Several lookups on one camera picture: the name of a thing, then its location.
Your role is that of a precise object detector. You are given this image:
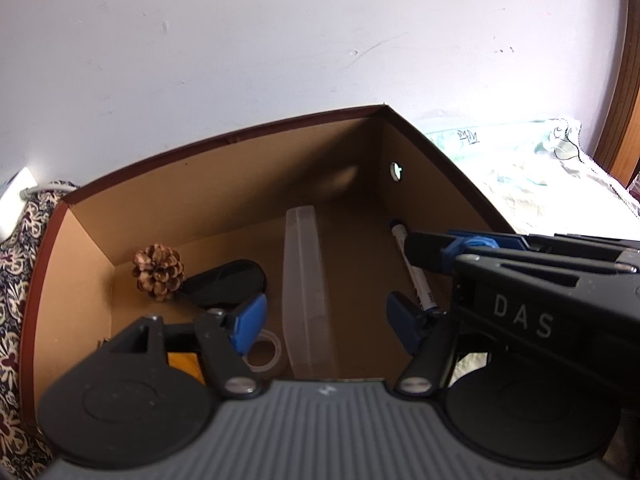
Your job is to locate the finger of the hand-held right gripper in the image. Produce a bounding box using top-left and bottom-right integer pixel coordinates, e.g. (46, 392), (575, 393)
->
(404, 229), (526, 277)

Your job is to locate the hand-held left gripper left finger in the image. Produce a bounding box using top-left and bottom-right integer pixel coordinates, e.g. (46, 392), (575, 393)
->
(102, 293), (269, 401)

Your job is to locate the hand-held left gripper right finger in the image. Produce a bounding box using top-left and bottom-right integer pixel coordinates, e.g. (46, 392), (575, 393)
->
(386, 291), (493, 398)

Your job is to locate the white marker pen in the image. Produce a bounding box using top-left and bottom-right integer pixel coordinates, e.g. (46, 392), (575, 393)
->
(389, 218), (439, 314)

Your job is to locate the brown cardboard box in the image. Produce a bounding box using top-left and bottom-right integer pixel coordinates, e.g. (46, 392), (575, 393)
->
(19, 104), (519, 428)

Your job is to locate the small clear tape roll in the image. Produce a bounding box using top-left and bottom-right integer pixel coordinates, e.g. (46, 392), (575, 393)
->
(243, 331), (285, 375)

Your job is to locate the black oval case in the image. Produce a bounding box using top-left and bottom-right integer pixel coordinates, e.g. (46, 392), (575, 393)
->
(183, 259), (267, 312)

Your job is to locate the yellow object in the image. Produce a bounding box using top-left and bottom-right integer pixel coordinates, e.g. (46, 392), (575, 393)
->
(167, 352), (204, 385)

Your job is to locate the brown pine cone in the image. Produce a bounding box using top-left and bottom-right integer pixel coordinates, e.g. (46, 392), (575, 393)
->
(131, 243), (186, 302)

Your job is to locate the pale printed bed sheet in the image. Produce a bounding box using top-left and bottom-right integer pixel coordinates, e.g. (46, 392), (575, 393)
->
(421, 117), (640, 242)

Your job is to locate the floral patterned cloth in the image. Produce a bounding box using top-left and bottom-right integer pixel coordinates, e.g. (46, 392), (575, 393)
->
(0, 180), (80, 480)

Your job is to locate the white device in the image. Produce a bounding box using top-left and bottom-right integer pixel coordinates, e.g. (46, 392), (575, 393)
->
(0, 168), (40, 240)

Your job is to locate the wooden door frame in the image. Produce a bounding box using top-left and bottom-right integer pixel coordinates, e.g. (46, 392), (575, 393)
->
(594, 0), (640, 192)

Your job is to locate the grey cable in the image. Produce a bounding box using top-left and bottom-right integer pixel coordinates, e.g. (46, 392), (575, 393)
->
(17, 182), (77, 202)

